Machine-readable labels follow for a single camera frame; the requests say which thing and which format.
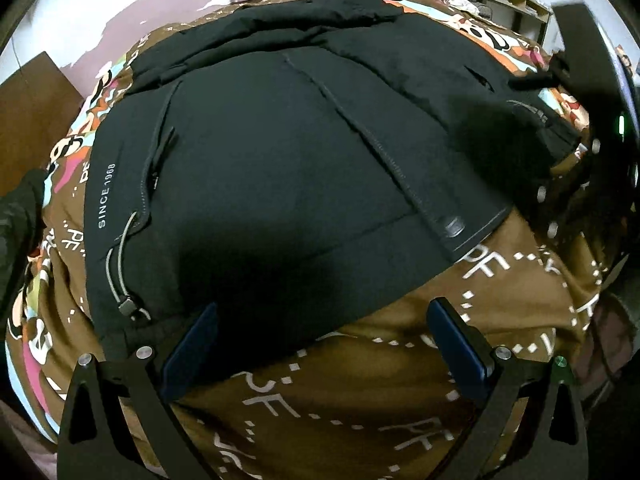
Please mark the wooden headboard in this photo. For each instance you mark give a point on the wooden headboard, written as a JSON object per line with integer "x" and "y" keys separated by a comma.
{"x": 35, "y": 100}

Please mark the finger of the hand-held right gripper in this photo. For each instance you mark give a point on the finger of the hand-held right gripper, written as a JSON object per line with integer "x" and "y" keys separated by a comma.
{"x": 590, "y": 195}
{"x": 545, "y": 80}

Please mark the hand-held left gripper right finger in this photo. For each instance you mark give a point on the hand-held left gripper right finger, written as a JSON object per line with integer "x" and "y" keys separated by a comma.
{"x": 457, "y": 345}

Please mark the black zip jacket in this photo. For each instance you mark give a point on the black zip jacket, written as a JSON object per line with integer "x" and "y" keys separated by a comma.
{"x": 280, "y": 185}

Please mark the brown printed blanket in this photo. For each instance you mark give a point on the brown printed blanket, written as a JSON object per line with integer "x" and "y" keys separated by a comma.
{"x": 375, "y": 385}

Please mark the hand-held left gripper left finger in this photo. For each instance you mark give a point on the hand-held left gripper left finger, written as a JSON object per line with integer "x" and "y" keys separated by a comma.
{"x": 192, "y": 350}

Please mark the wooden shelf unit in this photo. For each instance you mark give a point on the wooden shelf unit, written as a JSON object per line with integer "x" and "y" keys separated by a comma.
{"x": 515, "y": 0}

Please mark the dark green jacket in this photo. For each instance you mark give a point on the dark green jacket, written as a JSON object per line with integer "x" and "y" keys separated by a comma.
{"x": 17, "y": 230}

